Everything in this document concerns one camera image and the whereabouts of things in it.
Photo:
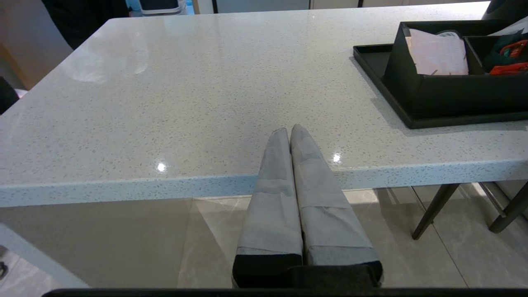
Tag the brown wooden door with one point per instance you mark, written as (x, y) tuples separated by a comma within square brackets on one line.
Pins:
[(29, 37)]

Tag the white sachet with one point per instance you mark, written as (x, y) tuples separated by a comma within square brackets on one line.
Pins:
[(511, 28)]

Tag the pink plastic bag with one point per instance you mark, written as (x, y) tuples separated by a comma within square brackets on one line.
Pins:
[(21, 94)]

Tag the person in dark clothes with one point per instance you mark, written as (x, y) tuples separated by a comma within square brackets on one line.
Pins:
[(7, 95)]

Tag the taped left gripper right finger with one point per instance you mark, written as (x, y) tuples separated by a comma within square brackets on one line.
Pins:
[(330, 218)]

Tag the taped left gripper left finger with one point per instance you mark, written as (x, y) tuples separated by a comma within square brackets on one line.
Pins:
[(270, 214)]

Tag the black electric kettle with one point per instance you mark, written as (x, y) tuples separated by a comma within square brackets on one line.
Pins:
[(507, 9)]

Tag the black serving tray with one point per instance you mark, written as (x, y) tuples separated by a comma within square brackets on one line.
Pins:
[(375, 62)]

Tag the black organizer box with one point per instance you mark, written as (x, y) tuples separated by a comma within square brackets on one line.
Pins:
[(453, 93)]

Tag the dark metal furniture leg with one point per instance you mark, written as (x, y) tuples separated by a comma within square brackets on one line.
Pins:
[(511, 210), (435, 210)]

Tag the pink napkin pack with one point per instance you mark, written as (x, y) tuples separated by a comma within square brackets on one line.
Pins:
[(439, 55)]

